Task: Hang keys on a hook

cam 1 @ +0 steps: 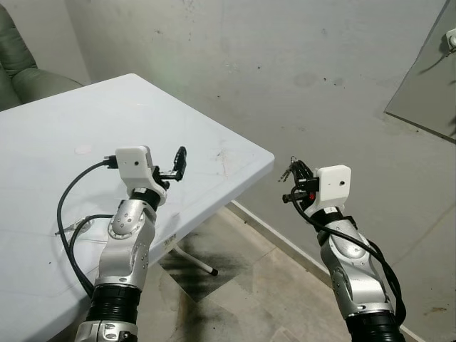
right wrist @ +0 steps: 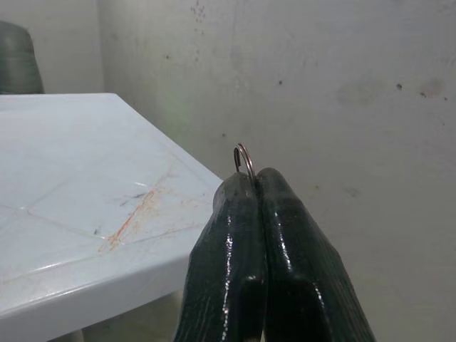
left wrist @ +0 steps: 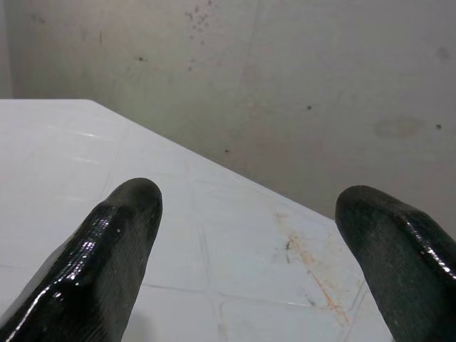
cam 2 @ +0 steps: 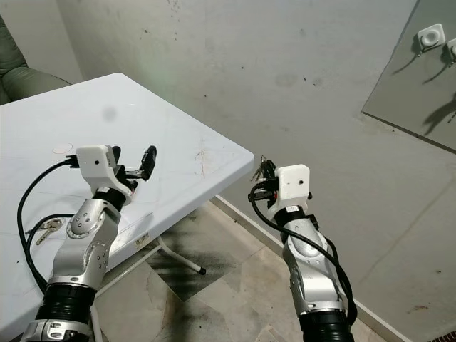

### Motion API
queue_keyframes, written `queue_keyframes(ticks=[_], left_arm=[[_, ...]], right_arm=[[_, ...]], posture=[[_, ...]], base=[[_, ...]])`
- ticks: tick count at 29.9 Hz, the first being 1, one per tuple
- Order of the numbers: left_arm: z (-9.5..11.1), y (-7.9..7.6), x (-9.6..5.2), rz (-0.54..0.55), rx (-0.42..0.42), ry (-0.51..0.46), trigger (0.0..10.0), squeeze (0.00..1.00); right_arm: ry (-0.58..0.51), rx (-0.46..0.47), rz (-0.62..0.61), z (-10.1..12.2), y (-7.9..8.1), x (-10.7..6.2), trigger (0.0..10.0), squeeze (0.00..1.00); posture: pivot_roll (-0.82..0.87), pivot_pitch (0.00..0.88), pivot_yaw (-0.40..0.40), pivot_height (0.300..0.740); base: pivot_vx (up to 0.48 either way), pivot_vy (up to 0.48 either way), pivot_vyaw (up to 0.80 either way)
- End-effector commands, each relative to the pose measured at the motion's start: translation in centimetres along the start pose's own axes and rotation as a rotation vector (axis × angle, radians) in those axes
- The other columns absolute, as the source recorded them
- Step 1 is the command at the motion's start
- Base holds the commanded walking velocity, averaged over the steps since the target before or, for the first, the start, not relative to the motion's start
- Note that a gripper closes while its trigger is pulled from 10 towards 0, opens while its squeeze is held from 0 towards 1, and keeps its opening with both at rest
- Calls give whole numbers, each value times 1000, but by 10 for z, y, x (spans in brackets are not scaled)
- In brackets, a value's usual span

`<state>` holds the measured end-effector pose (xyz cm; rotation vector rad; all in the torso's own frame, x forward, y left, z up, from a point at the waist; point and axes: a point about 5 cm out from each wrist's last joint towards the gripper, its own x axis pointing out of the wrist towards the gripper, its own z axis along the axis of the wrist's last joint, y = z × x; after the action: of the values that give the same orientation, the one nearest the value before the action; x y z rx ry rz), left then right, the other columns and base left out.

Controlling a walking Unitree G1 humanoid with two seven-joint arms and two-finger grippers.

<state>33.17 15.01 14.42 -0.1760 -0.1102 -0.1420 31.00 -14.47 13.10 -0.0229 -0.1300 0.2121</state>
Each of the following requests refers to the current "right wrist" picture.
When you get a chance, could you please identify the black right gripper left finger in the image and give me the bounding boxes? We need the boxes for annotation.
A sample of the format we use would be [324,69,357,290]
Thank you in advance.
[174,172,266,342]

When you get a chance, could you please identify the dark green leather sofa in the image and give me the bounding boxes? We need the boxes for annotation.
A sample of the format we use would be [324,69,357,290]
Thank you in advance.
[0,20,44,95]

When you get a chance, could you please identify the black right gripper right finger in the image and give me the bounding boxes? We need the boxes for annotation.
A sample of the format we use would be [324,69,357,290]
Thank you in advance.
[256,167,377,342]

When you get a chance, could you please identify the silver keys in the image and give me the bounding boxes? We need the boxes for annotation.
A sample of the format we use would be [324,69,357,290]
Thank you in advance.
[233,142,257,179]

